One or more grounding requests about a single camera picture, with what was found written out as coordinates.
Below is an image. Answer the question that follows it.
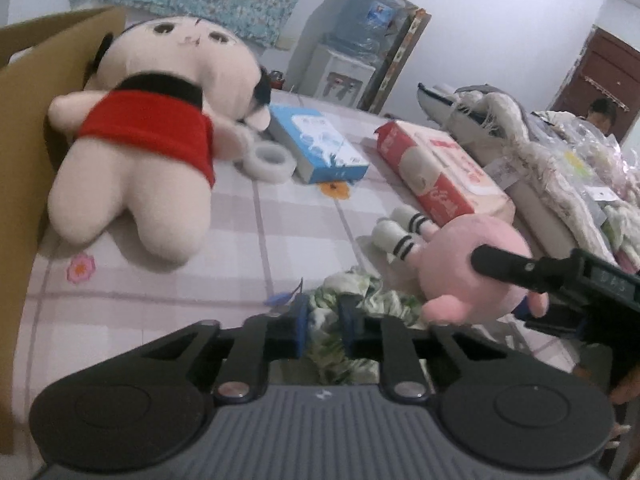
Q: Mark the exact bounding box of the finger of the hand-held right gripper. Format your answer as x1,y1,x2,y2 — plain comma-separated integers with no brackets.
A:
470,243,577,293

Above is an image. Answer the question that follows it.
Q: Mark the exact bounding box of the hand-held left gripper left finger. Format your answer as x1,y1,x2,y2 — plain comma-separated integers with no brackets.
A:
129,294,311,406

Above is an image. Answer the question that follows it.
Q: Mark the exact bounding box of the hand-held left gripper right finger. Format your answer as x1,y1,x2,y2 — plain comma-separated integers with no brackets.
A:
338,296,513,405

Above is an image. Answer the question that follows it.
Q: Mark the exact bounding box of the green floral cloth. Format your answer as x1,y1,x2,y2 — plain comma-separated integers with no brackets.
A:
305,267,426,386

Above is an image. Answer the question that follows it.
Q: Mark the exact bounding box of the pink plush toy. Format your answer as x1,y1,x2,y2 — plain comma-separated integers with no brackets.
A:
371,206,550,324

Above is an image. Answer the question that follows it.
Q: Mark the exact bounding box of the plush doll with red dress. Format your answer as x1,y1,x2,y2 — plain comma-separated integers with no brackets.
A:
47,15,274,267

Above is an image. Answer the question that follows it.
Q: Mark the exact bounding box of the brown cardboard box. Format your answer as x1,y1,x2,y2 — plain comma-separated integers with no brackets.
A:
0,6,129,429

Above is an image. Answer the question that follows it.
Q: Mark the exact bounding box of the person's right hand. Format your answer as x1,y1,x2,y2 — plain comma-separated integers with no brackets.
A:
607,380,640,449

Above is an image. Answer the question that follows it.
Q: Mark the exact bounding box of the pink wet wipes pack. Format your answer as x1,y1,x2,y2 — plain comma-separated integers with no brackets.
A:
375,120,516,226

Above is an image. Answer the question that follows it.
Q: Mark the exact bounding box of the pile of clear plastic bags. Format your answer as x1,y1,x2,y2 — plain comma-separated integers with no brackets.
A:
530,110,640,212

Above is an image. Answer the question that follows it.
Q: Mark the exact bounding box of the clear tape roll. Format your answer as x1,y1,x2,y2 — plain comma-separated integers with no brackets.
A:
244,141,297,180

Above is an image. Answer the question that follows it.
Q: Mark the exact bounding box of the blue cardboard box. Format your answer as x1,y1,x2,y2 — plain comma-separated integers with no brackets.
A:
267,104,371,185

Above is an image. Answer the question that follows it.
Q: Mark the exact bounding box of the brown wooden door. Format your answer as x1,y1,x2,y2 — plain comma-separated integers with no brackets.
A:
547,25,640,144

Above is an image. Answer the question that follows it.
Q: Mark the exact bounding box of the patterned folding board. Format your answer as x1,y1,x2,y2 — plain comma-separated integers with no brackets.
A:
357,7,432,114

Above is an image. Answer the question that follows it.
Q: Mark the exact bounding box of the white water dispenser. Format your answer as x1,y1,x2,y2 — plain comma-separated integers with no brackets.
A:
302,42,376,109

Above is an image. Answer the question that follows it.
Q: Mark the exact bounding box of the blue water jug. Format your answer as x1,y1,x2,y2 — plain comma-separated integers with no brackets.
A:
332,0,405,56

